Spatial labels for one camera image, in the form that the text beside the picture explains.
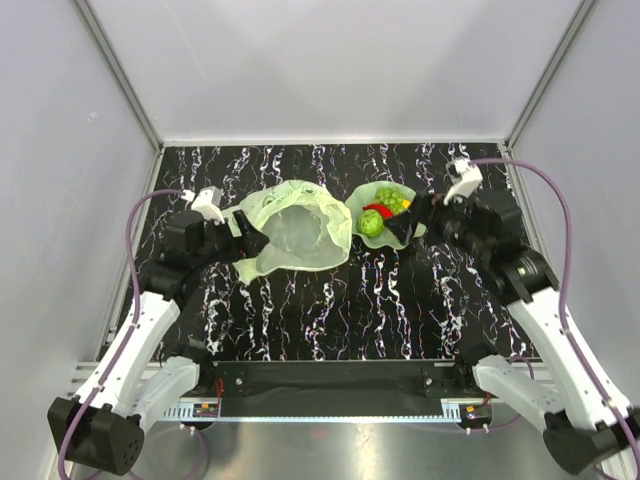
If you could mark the red fruit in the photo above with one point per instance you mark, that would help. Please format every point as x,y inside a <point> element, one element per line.
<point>382,210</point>

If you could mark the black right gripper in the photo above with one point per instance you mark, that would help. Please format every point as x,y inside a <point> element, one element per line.
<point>429,210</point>

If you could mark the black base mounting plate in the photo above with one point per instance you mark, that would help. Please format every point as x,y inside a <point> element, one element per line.
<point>327,389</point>

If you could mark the green fruit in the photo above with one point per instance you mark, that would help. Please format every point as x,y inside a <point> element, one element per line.
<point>370,224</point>
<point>390,197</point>

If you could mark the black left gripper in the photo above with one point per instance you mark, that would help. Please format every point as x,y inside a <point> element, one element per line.
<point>238,248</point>

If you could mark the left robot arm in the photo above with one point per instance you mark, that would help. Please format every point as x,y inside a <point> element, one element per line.
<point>104,424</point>

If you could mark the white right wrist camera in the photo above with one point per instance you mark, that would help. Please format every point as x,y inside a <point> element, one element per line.
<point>465,176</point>

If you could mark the light green plastic bag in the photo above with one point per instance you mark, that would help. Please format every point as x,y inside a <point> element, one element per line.
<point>308,229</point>

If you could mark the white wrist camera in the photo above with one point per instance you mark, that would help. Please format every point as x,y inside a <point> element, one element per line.
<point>465,176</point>
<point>206,202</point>

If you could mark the aluminium frame rail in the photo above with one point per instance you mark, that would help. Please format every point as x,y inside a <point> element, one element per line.
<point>116,70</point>

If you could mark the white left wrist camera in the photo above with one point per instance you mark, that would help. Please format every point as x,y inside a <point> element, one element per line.
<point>206,202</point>

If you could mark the light green wavy bowl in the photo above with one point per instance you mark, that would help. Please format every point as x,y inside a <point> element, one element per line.
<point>364,195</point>

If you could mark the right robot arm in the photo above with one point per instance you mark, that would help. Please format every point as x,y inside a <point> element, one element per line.
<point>585,421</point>

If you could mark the white slotted cable duct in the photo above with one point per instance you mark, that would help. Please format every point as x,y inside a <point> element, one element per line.
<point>193,411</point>

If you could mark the black marble pattern mat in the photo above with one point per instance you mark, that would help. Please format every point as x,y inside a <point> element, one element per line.
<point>424,302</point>

